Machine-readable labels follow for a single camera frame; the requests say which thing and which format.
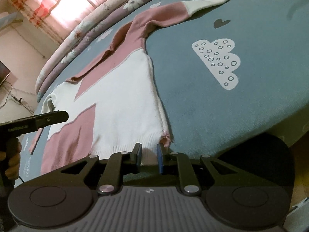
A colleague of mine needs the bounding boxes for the dark wall power cables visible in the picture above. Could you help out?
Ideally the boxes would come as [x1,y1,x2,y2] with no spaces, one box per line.
[0,81,35,113]

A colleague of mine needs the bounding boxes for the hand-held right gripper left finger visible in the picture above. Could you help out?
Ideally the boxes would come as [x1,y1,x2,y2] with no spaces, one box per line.
[46,143,142,196]

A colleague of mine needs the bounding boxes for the pink patterned window curtain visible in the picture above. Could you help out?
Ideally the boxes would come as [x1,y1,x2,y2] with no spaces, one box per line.
[8,0,136,45]

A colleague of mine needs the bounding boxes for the person's left hand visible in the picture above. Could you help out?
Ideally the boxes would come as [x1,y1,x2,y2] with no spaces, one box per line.
[5,147,22,180]

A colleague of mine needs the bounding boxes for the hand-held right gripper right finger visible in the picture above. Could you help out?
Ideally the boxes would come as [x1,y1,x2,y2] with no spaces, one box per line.
[157,143,251,196]

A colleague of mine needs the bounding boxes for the white air conditioner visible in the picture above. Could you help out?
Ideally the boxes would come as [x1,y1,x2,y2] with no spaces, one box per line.
[0,12,23,31]

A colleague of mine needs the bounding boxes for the folded floral quilt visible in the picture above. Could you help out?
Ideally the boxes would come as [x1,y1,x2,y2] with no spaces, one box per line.
[35,0,180,103]

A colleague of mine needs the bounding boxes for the person's dark clothing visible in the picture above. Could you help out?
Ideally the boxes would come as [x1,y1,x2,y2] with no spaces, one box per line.
[183,132,296,196]

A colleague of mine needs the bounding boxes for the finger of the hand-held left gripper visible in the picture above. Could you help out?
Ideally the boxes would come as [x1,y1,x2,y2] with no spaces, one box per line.
[35,110,69,130]

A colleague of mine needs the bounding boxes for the wall-mounted television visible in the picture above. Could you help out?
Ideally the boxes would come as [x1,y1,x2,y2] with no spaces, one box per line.
[0,61,11,86]

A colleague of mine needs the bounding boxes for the pink and white knit sweater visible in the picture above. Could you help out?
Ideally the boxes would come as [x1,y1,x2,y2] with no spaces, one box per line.
[29,0,240,173]

